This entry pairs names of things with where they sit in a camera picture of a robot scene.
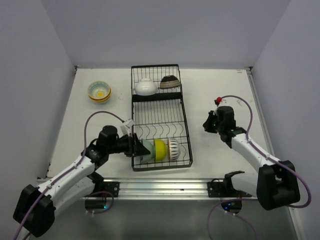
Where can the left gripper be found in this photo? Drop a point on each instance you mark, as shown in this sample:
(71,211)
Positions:
(134,146)

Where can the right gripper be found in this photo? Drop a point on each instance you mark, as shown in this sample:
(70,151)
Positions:
(207,123)

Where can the orange yellow bowl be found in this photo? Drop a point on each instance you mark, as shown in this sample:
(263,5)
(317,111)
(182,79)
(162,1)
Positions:
(98,101)

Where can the white bowl yellow sun dots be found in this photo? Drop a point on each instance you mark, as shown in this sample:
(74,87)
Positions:
(98,90)

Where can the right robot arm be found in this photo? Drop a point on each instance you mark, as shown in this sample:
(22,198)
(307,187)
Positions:
(275,184)

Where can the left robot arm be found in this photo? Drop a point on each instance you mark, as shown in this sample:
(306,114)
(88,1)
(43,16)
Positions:
(38,206)

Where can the lime yellow bowl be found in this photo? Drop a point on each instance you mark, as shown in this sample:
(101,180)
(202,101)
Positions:
(160,150)

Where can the white black striped bowl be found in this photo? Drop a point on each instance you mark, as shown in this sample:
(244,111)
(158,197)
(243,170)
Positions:
(173,149)

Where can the dark patterned bowl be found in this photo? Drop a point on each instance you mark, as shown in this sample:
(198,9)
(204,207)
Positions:
(169,82)

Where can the white ceramic bowl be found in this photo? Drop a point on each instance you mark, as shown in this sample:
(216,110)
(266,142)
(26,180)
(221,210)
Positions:
(145,87)

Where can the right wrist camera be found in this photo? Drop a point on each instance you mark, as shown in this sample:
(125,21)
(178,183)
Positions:
(224,101)

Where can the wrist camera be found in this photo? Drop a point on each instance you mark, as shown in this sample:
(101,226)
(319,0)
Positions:
(224,101)
(127,126)

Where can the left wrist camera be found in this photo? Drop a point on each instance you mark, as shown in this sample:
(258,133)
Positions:
(127,126)

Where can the black wire dish rack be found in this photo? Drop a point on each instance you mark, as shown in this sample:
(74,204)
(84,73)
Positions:
(160,116)

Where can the aluminium mounting rail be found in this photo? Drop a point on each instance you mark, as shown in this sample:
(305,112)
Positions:
(157,189)

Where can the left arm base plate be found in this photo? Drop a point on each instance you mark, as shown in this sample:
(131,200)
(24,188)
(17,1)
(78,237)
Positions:
(110,188)

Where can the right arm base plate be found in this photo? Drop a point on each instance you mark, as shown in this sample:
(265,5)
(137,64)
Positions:
(217,188)

